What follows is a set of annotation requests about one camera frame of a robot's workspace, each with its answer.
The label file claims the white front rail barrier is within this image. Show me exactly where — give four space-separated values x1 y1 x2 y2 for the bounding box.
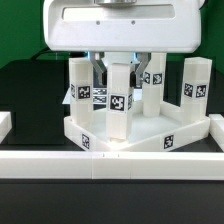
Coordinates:
0 151 224 180

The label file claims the right white barrier block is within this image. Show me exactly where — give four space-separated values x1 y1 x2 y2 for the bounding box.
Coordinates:
209 114 224 152

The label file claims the left white barrier block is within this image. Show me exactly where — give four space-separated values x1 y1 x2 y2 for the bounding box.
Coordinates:
0 112 12 144

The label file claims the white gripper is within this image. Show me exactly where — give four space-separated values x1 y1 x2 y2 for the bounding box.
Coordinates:
43 0 202 88

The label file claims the white desk top tray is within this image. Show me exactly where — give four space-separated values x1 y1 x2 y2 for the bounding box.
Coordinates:
64 101 210 152

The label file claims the white barrier block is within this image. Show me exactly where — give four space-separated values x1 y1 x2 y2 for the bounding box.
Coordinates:
209 114 224 152
0 112 12 144

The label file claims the marker tag sheet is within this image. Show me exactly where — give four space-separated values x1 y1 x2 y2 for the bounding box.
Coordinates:
62 88 107 105

